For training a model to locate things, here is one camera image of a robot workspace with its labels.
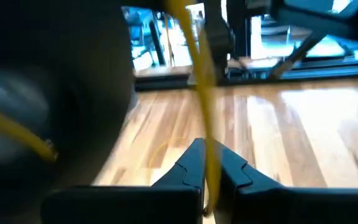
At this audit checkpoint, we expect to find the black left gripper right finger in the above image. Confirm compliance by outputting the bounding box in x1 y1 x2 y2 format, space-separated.
216 141 358 224

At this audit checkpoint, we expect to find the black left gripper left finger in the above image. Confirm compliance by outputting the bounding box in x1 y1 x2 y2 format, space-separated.
40 138 206 224

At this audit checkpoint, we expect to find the thin yellow wire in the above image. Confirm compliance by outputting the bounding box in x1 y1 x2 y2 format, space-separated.
0 0 224 216

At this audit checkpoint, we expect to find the black wire spool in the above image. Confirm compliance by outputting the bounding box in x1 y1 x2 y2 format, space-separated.
0 0 138 224

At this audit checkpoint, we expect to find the black aluminium table frame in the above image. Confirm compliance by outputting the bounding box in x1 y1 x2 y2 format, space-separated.
134 30 358 93

